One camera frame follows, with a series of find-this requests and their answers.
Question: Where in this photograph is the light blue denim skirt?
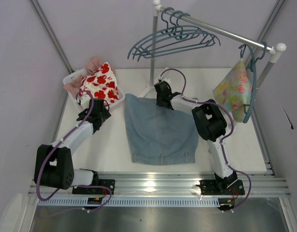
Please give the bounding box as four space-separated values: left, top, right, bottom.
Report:
124 94 199 165

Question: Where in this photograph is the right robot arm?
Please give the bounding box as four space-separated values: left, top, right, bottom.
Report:
155 80 245 197

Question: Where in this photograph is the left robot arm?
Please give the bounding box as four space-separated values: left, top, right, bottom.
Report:
34 99 111 201

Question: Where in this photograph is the teal hanger holding cloth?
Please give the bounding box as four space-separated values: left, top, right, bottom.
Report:
239 41 267 123

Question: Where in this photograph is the red poppy floral cloth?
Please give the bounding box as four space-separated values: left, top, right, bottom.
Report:
80 62 120 106

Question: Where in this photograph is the pink cloth in basket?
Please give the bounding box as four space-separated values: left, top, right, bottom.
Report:
64 57 104 98

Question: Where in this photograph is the pastel floral hanging cloth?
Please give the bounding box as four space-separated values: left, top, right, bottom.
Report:
212 59 253 123

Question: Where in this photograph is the white metal clothes rack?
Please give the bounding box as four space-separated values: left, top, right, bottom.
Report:
128 0 286 90

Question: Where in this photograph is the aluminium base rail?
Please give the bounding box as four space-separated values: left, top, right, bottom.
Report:
27 172 291 199

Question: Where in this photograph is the white slotted cable duct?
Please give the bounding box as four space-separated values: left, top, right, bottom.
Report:
39 196 220 207

